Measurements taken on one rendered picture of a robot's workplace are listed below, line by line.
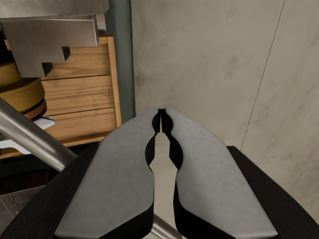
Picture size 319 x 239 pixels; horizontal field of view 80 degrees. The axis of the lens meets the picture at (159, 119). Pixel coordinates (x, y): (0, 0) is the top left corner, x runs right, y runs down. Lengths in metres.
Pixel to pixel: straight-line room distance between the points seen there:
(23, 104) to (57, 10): 0.17
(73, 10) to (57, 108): 0.41
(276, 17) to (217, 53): 0.58
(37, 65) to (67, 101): 0.28
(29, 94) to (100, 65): 0.25
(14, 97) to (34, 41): 0.08
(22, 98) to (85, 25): 0.13
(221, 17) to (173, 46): 0.43
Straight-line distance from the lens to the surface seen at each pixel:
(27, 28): 0.30
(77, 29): 0.29
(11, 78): 0.33
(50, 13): 0.20
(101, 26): 0.54
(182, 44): 1.59
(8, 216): 0.75
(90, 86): 0.56
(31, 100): 0.33
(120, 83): 0.94
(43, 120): 0.37
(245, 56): 1.97
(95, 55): 0.53
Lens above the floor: 1.40
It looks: 52 degrees down
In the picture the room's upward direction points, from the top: 148 degrees clockwise
